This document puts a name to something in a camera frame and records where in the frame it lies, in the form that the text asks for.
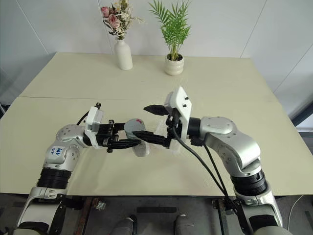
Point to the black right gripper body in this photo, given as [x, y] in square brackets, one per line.
[174, 128]

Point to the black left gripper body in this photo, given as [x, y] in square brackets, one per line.
[104, 133]

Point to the cream ribbed plant pot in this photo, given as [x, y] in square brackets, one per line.
[173, 66]

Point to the green palm plant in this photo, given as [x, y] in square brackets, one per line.
[174, 24]

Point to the dark rounded robot foot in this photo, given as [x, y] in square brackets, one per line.
[126, 226]
[184, 225]

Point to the white ceramic vase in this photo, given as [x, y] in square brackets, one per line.
[123, 55]

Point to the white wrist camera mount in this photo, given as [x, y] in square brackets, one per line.
[182, 105]
[92, 120]

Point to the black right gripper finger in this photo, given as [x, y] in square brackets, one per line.
[152, 137]
[156, 109]

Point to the rusty metal table bar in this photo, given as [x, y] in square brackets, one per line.
[84, 215]
[223, 215]

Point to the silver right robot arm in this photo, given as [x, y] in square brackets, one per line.
[234, 144]

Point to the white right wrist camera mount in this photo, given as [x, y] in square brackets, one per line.
[182, 105]

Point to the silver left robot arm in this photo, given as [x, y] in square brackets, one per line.
[61, 151]

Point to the dried pink flower bouquet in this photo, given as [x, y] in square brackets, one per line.
[115, 19]

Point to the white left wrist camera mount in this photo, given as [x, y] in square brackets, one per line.
[92, 120]

